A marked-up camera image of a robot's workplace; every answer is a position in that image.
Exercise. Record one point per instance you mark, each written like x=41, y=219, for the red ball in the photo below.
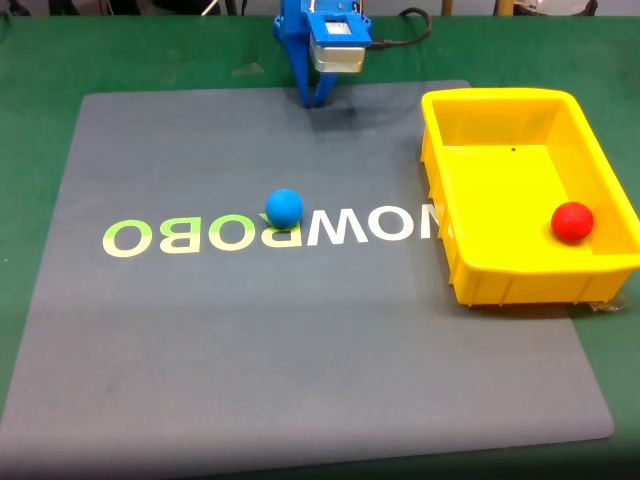
x=572, y=222

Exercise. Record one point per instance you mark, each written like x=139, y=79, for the blue ball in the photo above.
x=284, y=208

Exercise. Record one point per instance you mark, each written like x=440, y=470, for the yellow plastic bin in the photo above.
x=500, y=200

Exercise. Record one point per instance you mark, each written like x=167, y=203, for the wooden leg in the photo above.
x=504, y=7
x=447, y=7

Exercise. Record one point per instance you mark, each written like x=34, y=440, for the grey mat with lettering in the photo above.
x=300, y=350

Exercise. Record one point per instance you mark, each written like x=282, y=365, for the clear tape piece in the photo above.
x=612, y=304

